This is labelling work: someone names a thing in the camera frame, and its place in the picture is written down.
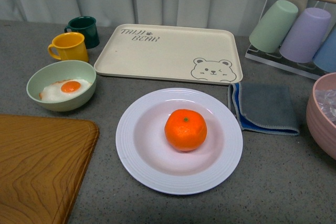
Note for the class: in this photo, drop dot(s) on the orange mandarin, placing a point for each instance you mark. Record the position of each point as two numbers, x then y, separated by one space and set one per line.
185 130

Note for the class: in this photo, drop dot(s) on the white round plate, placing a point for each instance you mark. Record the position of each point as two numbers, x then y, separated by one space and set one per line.
148 157

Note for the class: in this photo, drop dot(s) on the cream bear serving tray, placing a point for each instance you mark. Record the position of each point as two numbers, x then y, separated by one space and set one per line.
171 53

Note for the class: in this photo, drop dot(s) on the grey blue folded cloth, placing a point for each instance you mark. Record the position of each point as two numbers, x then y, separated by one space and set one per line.
263 108

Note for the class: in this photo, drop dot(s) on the light green bowl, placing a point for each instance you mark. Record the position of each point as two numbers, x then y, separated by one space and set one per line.
59 71

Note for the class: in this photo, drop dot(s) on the fried egg toy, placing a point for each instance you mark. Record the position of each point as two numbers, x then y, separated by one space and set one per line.
64 90

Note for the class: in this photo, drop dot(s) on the dark green mug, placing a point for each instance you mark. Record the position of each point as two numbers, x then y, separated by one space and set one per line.
85 25

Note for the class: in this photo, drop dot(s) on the yellow mug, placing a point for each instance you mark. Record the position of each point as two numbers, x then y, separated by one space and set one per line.
69 46

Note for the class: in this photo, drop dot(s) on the green plastic cup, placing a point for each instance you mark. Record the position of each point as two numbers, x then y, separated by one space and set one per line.
273 26

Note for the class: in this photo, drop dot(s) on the wooden cutting board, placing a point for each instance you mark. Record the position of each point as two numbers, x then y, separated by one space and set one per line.
43 163

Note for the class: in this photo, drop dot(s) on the purple plastic cup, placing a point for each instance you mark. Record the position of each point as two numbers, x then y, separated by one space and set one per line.
305 36

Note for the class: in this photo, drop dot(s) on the pink bowl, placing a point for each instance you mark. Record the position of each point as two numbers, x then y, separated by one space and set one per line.
321 128

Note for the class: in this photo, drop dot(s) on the clear ice cubes pile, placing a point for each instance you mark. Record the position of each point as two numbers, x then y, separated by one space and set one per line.
326 102

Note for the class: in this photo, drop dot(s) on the blue plastic cup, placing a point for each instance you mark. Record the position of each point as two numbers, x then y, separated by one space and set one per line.
325 56

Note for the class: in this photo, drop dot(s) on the beige plastic cup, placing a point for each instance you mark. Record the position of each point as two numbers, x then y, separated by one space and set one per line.
301 5

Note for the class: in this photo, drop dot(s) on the white cup rack wooden handle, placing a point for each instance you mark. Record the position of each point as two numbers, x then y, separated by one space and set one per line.
275 59

